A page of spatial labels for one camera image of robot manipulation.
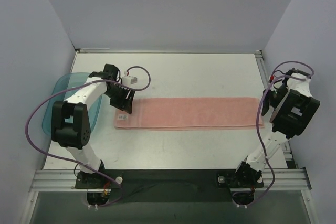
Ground teal translucent plastic tray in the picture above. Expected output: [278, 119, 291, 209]
[42, 72, 90, 137]

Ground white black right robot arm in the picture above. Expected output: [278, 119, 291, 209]
[233, 68, 320, 188]

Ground silver aluminium back rail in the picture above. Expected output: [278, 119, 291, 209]
[76, 48, 110, 54]

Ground pink terry towel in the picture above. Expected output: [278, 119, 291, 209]
[114, 97, 264, 131]

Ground silver aluminium rail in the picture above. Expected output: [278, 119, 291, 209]
[248, 66, 289, 172]
[30, 169, 311, 192]
[76, 48, 110, 54]

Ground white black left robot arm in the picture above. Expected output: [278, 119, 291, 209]
[51, 64, 136, 188]

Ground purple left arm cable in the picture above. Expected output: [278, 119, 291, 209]
[25, 66, 152, 207]

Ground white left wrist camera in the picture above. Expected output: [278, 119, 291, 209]
[121, 76, 138, 87]

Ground silver aluminium front rail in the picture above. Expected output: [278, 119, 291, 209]
[30, 169, 311, 192]

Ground silver aluminium right rail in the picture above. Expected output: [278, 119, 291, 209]
[248, 66, 289, 172]

